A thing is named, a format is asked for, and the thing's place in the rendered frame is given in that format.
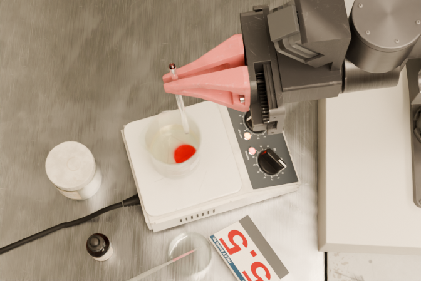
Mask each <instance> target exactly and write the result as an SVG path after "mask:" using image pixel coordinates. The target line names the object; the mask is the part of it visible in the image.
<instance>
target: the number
mask: <svg viewBox="0 0 421 281"><path fill-rule="evenodd" d="M215 237H216V239H217V240H218V241H219V243H220V244H221V245H222V247H223V248H224V250H225V251H226V253H227V254H228V256H229V257H230V258H231V260H232V261H233V262H234V264H235V266H236V267H237V268H238V270H239V271H240V273H241V274H242V276H243V277H244V278H245V279H246V281H275V280H276V279H275V277H274V275H273V274H272V273H271V271H270V270H269V269H268V267H267V266H266V264H265V263H264V262H263V260H262V259H261V257H260V256H259V255H258V253H257V252H256V251H255V249H254V247H253V246H252V245H251V243H250V242H249V240H248V239H247V238H246V236H245V235H244V234H243V232H242V231H241V229H240V228H239V227H238V225H237V224H236V225H234V226H233V227H231V228H228V229H227V230H225V231H223V232H221V233H220V234H218V235H216V236H215Z"/></svg>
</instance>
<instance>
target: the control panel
mask: <svg viewBox="0 0 421 281"><path fill-rule="evenodd" d="M227 111H228V114H229V117H230V119H231V123H232V127H233V129H234V132H235V135H236V138H237V142H238V145H239V148H240V151H241V155H242V158H243V160H244V164H245V166H246V170H247V174H248V176H249V179H250V182H251V186H252V188H253V190H256V189H260V188H267V187H271V186H278V185H285V184H289V183H296V182H299V180H298V177H297V174H296V171H295V169H294V165H293V162H292V160H291V157H290V154H289V151H288V147H287V145H286V142H285V139H284V136H283V133H278V134H273V135H268V134H267V130H264V131H263V132H262V133H254V132H252V131H251V130H250V129H249V128H248V127H247V125H246V123H245V115H246V113H247V111H246V112H241V111H238V110H235V109H232V108H229V107H227ZM245 133H249V134H250V136H251V137H250V139H247V138H246V137H245ZM250 148H254V149H255V153H254V154H252V153H251V152H250V151H249V149H250ZM268 148H270V149H272V150H273V152H275V154H277V155H278V157H280V159H282V160H283V161H284V162H285V164H286V168H285V169H283V170H281V171H279V172H277V173H276V174H275V175H268V174H267V173H265V172H263V171H262V170H261V168H260V166H259V163H258V157H259V155H260V153H261V152H263V151H264V150H266V149H268Z"/></svg>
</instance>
